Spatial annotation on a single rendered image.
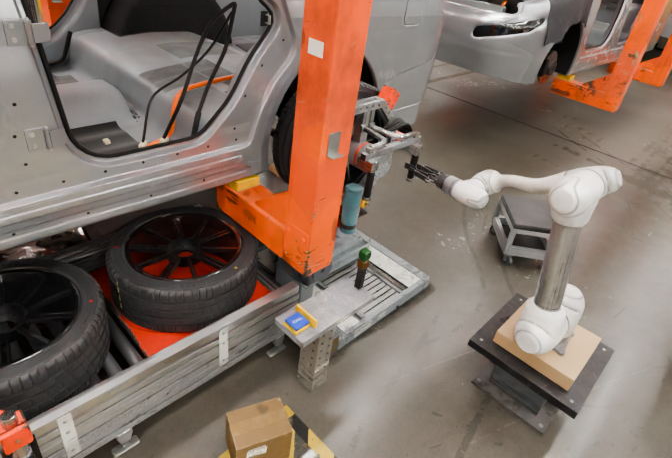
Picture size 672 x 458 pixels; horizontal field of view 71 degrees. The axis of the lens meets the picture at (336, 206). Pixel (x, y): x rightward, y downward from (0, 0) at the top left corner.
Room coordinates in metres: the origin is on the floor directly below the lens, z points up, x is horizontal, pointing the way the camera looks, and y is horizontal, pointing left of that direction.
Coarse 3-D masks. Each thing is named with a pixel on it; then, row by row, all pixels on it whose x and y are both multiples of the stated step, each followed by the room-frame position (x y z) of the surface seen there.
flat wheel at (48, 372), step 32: (0, 288) 1.26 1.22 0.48; (32, 288) 1.29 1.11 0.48; (64, 288) 1.34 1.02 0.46; (96, 288) 1.32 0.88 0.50; (0, 320) 1.15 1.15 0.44; (32, 320) 1.14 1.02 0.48; (64, 320) 1.17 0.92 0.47; (96, 320) 1.17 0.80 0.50; (0, 352) 0.99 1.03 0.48; (32, 352) 0.99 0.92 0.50; (64, 352) 1.01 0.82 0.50; (96, 352) 1.12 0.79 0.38; (0, 384) 0.86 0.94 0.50; (32, 384) 0.90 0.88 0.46; (64, 384) 0.97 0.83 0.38; (32, 416) 0.88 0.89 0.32
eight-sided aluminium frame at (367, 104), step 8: (376, 96) 2.27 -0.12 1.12; (360, 104) 2.12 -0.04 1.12; (368, 104) 2.15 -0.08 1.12; (376, 104) 2.19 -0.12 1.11; (384, 104) 2.24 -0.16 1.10; (360, 112) 2.11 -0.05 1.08; (384, 112) 2.25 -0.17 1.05; (384, 120) 2.33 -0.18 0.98; (392, 152) 2.36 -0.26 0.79; (360, 184) 2.26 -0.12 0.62; (344, 192) 2.16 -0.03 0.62
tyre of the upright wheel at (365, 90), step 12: (360, 84) 2.24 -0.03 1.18; (360, 96) 2.23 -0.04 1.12; (288, 108) 2.13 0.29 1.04; (288, 120) 2.09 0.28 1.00; (276, 132) 2.10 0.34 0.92; (288, 132) 2.05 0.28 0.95; (276, 144) 2.08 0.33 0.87; (288, 144) 2.03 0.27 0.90; (276, 156) 2.08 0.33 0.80; (288, 156) 2.03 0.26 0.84; (276, 168) 2.11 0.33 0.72; (288, 168) 2.03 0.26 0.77; (288, 180) 2.08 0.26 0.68; (360, 180) 2.32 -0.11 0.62
